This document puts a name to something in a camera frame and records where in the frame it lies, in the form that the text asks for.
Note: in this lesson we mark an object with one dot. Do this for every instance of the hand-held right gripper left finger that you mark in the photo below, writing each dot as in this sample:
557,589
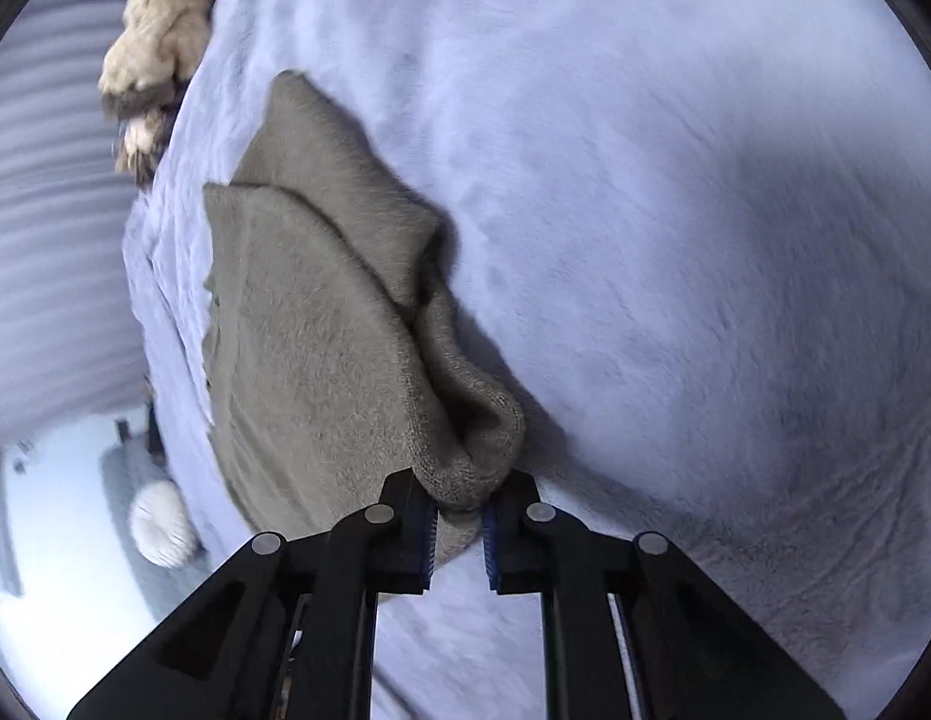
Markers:
429,547

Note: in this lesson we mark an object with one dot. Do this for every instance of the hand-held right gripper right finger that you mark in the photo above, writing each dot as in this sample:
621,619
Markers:
489,547

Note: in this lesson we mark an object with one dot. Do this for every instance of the taupe knit sweater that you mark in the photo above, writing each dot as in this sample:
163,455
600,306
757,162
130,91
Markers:
307,352

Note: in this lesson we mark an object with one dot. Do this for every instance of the round white pillow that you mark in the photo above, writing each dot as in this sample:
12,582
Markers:
161,525

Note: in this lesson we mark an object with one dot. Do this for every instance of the lavender plush blanket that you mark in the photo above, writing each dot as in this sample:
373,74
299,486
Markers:
660,240

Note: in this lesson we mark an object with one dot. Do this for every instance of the pale pleated curtain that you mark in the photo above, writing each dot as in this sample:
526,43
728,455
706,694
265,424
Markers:
52,240

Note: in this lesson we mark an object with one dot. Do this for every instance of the brown knit garment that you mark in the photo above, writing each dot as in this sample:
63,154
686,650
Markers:
144,101

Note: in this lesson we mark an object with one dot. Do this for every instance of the cream striped garment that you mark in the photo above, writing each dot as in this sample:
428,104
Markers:
165,37

